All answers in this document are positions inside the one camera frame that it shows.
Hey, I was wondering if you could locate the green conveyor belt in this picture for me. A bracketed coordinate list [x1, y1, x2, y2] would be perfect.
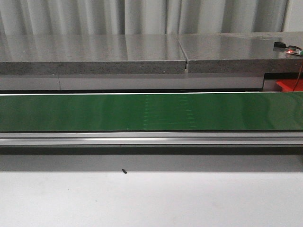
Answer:
[0, 92, 303, 132]

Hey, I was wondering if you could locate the grey stone slab right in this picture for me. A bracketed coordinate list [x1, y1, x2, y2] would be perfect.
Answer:
[178, 32, 303, 73]

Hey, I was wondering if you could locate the grey stone slab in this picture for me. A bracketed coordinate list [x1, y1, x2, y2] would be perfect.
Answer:
[178, 32, 303, 73]
[0, 35, 186, 75]

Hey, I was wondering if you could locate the red plastic tray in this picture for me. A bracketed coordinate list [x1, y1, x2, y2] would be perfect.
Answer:
[276, 79, 303, 92]

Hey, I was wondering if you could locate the small black sensor module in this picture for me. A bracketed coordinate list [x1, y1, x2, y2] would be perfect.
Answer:
[274, 42, 286, 50]

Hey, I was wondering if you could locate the grey stone slab left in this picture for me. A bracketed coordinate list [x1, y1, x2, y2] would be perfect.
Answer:
[0, 35, 186, 75]

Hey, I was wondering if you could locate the green circuit board with LED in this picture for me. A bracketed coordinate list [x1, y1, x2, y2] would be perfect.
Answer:
[286, 47, 303, 56]

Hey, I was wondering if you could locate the grey pleated curtain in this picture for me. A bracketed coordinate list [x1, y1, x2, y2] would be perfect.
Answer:
[0, 0, 303, 35]

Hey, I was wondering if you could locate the aluminium conveyor frame rail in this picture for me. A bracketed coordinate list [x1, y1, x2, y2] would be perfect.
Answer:
[0, 131, 303, 147]

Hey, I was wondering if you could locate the thin red black wire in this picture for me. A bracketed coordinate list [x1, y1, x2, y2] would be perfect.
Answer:
[285, 44, 303, 92]

